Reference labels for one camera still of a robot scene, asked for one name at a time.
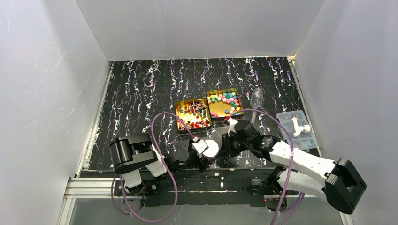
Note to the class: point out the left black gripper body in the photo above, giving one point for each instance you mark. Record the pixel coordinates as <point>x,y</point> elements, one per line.
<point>202,161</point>

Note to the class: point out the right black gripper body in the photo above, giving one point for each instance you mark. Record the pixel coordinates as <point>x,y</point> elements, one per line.
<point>232,144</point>

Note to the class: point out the clear round jar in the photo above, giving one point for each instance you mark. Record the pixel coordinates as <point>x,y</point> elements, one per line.
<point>210,159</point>

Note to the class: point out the round white jar lid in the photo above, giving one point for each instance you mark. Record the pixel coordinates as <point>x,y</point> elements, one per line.
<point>212,149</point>

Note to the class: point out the tin of star candies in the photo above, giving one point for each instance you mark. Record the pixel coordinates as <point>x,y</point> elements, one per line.
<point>223,103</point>

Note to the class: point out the clear plastic scoop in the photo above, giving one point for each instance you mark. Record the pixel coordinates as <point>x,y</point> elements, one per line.
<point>256,102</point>

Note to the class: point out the tin of lollipops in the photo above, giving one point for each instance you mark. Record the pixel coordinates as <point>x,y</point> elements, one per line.
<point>195,114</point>

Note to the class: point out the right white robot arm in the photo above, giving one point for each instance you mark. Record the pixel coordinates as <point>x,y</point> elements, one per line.
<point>338,182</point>

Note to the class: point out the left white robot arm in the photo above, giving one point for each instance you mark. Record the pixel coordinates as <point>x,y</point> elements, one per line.
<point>131,153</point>

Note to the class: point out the clear plastic organizer box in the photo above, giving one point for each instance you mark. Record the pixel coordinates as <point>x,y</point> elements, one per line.
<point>298,127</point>

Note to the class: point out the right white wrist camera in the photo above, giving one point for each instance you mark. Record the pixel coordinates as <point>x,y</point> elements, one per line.
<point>231,126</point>

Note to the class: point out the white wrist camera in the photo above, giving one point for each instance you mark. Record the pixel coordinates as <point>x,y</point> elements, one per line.
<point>199,145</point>
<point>231,126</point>

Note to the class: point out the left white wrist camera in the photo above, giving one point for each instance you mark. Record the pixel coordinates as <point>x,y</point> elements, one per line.
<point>199,145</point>

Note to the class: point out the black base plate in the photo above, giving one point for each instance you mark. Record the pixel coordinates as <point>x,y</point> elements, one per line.
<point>243,198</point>

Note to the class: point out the aluminium frame rail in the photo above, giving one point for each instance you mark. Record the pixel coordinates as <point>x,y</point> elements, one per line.
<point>87,186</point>

